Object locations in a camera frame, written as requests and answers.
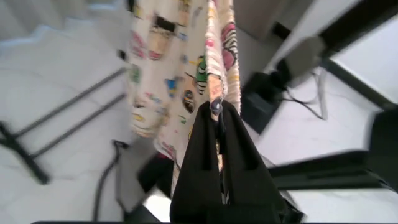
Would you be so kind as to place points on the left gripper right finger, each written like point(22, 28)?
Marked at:
point(248, 186)

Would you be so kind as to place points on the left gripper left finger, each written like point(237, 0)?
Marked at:
point(196, 180)

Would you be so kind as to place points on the cream printed garment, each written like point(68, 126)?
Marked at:
point(161, 77)

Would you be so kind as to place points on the black clothes rack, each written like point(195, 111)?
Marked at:
point(18, 152)

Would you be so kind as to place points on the white curtain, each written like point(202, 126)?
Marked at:
point(37, 12)

